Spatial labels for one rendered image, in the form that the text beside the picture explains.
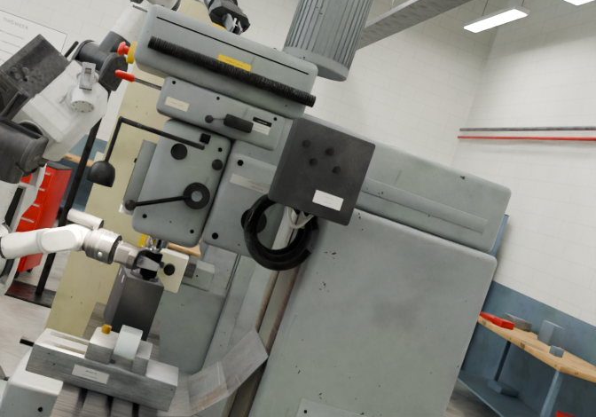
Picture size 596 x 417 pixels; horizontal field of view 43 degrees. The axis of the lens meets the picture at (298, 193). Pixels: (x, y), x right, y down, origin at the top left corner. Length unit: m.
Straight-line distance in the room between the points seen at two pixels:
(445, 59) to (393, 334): 10.07
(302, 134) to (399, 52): 9.98
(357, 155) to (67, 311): 2.44
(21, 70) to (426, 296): 1.30
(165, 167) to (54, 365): 0.56
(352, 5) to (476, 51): 10.08
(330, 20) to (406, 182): 0.49
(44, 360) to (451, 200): 1.15
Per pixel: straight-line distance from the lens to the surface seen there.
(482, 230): 2.20
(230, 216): 2.00
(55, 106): 2.29
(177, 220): 2.02
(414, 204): 2.11
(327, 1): 2.09
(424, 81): 11.80
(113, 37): 2.47
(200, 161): 2.01
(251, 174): 2.00
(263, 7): 11.35
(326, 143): 1.78
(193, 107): 1.99
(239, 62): 1.99
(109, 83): 2.45
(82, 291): 3.93
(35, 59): 2.35
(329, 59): 2.07
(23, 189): 2.65
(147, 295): 2.36
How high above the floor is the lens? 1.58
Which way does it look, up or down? 1 degrees down
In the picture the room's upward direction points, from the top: 19 degrees clockwise
